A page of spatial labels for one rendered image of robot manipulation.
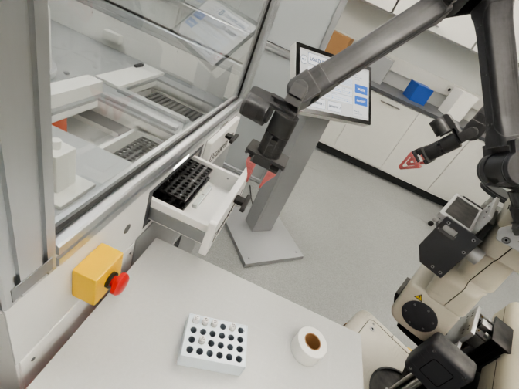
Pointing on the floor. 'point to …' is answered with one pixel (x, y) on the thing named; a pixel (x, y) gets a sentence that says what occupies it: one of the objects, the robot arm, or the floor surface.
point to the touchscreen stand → (275, 204)
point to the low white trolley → (278, 316)
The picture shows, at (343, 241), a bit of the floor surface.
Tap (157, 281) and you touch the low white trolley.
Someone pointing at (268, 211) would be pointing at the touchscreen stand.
